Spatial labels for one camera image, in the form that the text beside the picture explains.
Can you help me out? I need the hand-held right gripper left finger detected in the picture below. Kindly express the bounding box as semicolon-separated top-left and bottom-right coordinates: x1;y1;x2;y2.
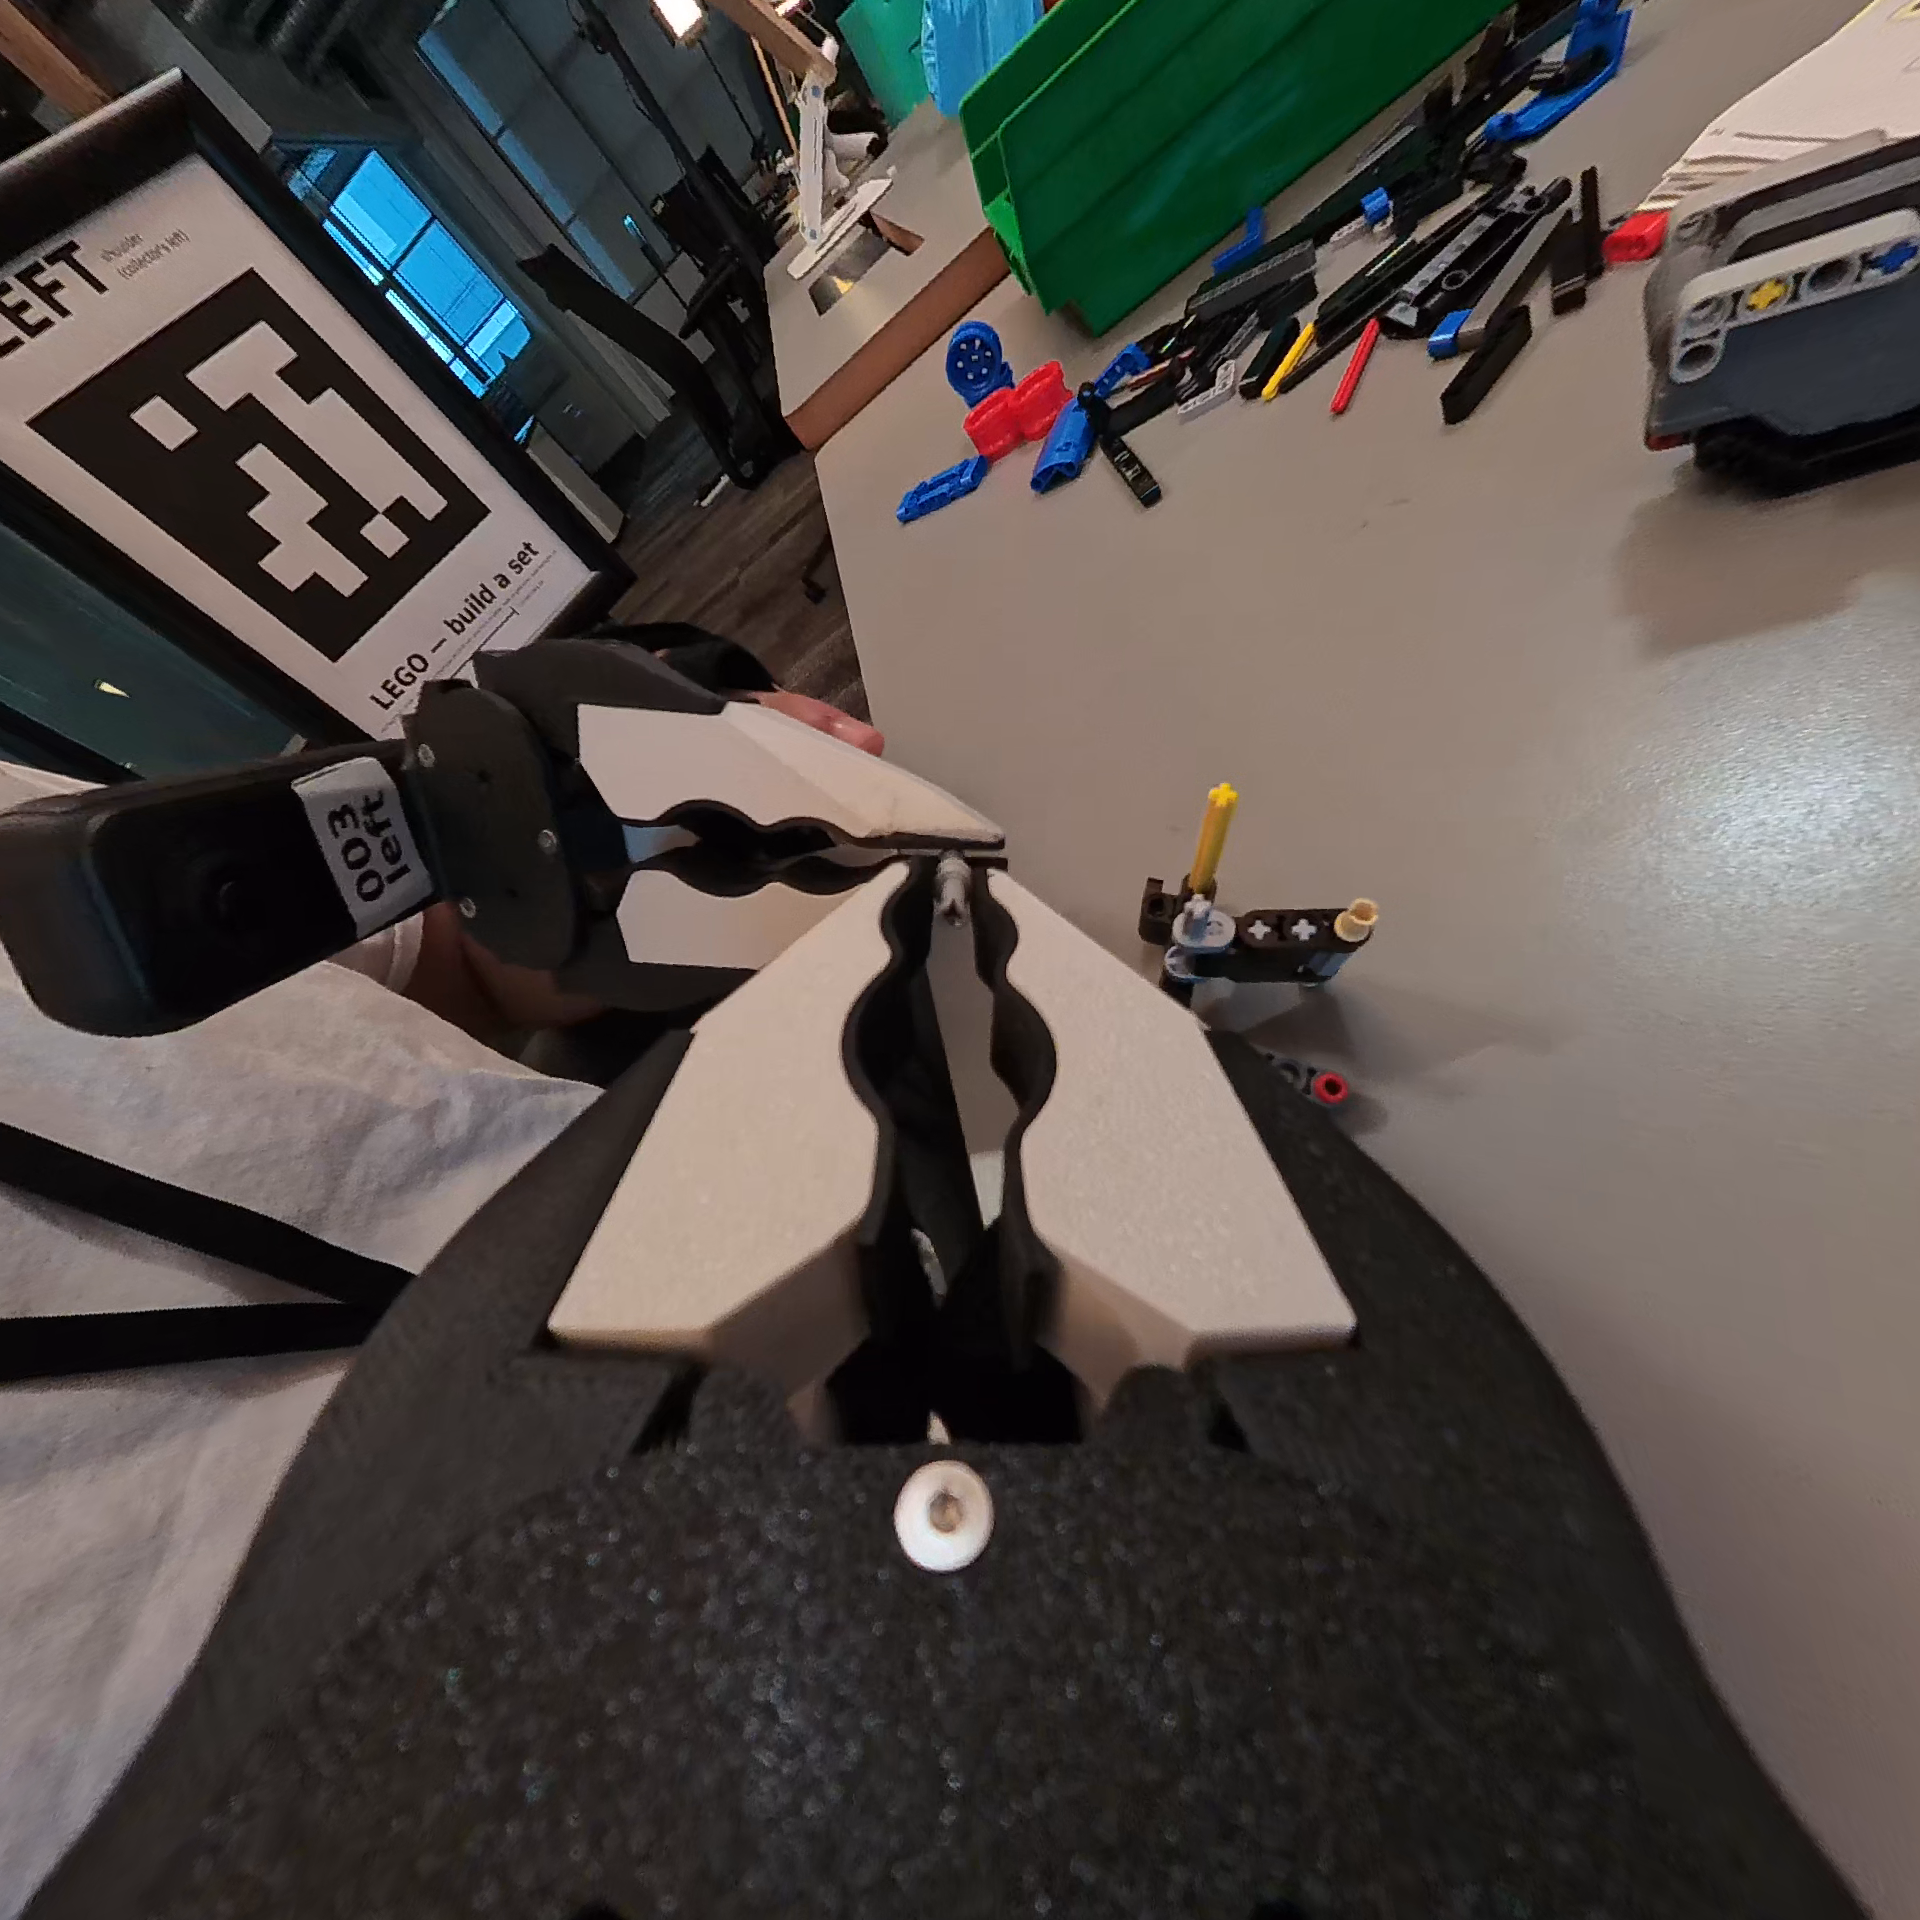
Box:
547;868;992;1445

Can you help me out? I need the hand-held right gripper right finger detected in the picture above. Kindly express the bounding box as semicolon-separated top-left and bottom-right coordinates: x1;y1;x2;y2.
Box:
967;870;1362;1421

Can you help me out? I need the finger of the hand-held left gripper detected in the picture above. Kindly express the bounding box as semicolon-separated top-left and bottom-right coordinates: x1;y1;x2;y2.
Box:
574;700;1007;872
612;856;917;980

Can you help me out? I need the small black lego assembly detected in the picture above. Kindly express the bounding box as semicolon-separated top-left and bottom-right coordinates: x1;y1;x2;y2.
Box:
1135;781;1381;1010

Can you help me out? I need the small red black lego piece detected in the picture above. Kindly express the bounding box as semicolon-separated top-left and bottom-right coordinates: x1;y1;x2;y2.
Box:
1261;1047;1381;1124

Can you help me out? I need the pile of long lego pieces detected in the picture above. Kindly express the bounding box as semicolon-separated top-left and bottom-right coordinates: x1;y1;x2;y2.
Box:
897;0;1674;526

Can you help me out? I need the grey lego vehicle model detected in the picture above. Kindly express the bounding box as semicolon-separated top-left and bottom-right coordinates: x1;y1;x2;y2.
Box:
1640;128;1920;488

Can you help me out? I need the stack of lego instruction booklets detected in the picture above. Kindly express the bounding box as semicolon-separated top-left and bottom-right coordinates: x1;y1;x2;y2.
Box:
1642;0;1920;228

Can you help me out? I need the person's left hand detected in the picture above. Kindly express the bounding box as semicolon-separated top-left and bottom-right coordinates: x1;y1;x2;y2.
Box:
751;688;888;757

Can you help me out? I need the wood-edged table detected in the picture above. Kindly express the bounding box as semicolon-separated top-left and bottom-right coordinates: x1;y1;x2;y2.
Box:
763;105;1011;453

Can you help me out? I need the black office chair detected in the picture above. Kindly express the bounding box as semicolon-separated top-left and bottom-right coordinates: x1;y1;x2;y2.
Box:
516;142;804;497

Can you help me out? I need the window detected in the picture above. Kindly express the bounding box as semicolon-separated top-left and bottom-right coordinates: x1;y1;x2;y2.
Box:
319;148;534;404

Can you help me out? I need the white desk stand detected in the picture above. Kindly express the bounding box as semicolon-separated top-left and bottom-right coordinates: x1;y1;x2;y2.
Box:
781;37;901;285

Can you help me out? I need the green plastic bin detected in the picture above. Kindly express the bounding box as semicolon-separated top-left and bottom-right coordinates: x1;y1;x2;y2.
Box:
996;0;1516;339
959;0;1158;294

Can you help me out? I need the blue plastic bag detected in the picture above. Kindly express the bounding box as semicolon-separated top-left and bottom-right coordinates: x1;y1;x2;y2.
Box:
917;0;1025;115

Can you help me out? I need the black strap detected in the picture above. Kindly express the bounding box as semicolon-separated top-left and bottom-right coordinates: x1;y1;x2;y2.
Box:
0;1121;417;1385

